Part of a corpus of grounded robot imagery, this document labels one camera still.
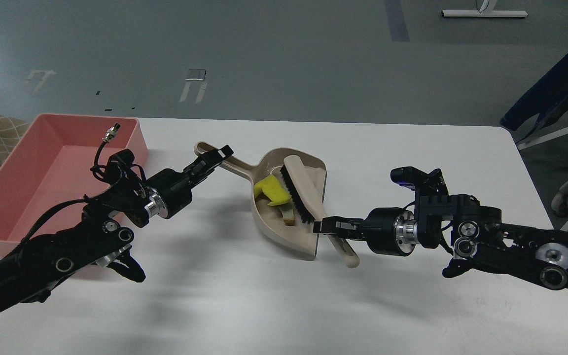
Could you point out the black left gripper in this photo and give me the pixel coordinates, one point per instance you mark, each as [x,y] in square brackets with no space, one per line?
[170,191]

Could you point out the pink plastic bin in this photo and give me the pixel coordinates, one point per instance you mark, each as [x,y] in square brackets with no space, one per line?
[51,164]

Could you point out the yellow sponge piece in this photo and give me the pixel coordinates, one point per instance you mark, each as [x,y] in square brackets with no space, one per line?
[271,187]

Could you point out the beige plastic dustpan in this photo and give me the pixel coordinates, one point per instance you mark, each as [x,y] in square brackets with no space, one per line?
[299,238]

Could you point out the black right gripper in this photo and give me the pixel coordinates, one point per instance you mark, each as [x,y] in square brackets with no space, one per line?
[388,231]

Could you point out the white stand base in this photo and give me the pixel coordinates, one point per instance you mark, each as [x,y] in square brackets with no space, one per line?
[486,9]

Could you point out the beige hand brush black bristles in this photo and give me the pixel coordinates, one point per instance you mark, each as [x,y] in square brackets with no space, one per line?
[310,206]

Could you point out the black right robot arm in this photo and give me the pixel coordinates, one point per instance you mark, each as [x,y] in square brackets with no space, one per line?
[472,233]

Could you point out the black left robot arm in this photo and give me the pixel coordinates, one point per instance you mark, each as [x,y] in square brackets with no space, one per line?
[82,232]

